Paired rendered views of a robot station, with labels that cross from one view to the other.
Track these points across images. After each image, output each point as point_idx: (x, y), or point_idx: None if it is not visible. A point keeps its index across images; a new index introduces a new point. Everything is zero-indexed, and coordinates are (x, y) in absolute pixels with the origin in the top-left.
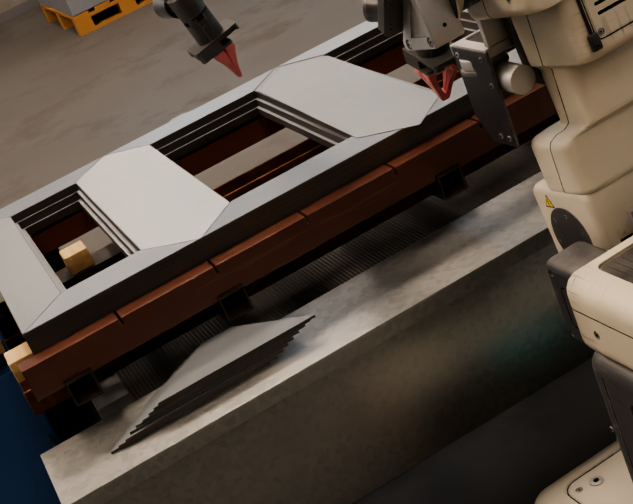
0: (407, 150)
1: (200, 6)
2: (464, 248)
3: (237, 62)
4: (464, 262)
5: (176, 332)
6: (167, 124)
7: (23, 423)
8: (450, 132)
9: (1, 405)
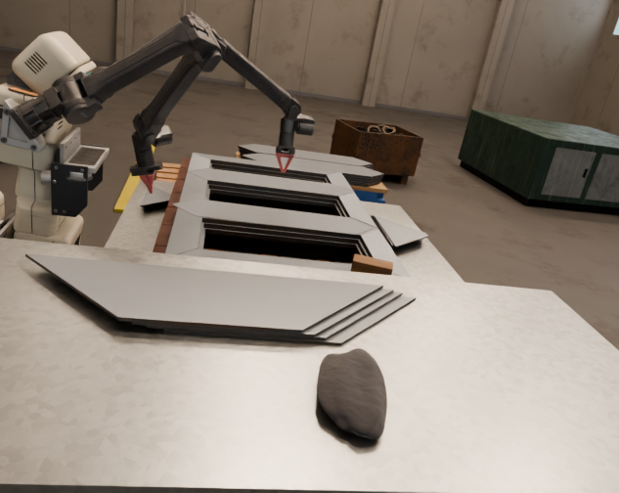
0: None
1: (281, 128)
2: (131, 242)
3: (279, 163)
4: (120, 238)
5: None
6: (359, 202)
7: None
8: (168, 219)
9: None
